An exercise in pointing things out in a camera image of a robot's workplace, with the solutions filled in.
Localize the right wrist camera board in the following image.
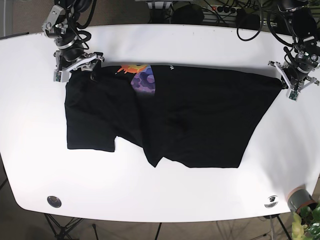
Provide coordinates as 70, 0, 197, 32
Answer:
53, 70, 70, 83

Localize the black table leg frame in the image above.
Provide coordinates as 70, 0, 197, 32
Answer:
44, 213, 84, 240

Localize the black T-shirt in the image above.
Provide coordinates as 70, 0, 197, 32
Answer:
64, 65, 282, 168

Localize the right silver table grommet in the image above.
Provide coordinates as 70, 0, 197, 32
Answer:
264, 195, 279, 209

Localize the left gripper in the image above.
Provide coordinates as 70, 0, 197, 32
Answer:
268, 60, 320, 90

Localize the grey plant pot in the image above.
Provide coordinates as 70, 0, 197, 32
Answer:
286, 186, 317, 214

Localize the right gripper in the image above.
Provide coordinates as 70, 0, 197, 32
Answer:
53, 45, 105, 82

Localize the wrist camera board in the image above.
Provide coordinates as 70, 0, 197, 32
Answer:
287, 89, 299, 102
53, 70, 70, 83

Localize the silver table grommet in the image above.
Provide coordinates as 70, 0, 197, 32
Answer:
264, 195, 279, 209
47, 196, 62, 208

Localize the left silver table grommet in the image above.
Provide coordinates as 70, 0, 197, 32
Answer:
47, 196, 62, 208

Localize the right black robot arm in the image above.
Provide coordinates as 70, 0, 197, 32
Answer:
42, 0, 105, 83

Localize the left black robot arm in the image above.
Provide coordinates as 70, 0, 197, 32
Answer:
235, 0, 320, 100

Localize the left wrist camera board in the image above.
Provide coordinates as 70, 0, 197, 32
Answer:
287, 89, 299, 102

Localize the green potted plant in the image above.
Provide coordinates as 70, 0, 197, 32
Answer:
291, 202, 320, 240

